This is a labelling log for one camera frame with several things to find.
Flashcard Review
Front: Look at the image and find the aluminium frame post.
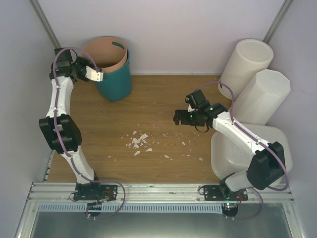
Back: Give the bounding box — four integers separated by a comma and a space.
263, 0, 294, 44
29, 0, 60, 48

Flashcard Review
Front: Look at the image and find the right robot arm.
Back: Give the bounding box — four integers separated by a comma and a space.
173, 90, 292, 201

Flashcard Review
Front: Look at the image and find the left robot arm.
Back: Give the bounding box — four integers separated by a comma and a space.
39, 47, 104, 200

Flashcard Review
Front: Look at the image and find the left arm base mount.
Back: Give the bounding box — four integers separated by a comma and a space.
69, 183, 118, 202

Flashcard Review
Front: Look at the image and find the teal plastic bin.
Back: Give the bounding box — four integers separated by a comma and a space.
95, 52, 132, 103

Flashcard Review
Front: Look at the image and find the white faceted bin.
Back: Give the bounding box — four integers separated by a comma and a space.
233, 69, 291, 125

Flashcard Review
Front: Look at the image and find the large white round bin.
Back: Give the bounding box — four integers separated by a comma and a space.
218, 39, 274, 99

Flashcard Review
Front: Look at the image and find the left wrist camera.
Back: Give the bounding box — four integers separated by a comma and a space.
85, 66, 104, 82

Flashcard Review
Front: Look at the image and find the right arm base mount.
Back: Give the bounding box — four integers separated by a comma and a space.
197, 185, 248, 202

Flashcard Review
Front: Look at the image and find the left aluminium frame post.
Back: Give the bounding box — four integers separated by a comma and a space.
29, 0, 60, 48

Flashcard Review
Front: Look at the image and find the pink plastic bin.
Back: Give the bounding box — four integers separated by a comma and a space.
83, 37, 128, 73

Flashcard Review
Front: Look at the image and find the white rectangular basin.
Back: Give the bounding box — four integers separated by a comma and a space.
211, 123, 293, 192

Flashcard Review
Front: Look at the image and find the aluminium front rail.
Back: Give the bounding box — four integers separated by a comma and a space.
27, 182, 294, 203

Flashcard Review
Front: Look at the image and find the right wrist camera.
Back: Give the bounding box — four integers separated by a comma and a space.
187, 104, 195, 113

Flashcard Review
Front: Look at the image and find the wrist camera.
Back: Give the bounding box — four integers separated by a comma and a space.
85, 66, 104, 82
187, 104, 195, 113

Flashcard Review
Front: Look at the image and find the grey slotted cable duct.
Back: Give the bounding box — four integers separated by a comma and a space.
38, 202, 222, 214

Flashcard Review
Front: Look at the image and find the right aluminium frame post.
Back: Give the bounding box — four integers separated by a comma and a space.
263, 0, 294, 44

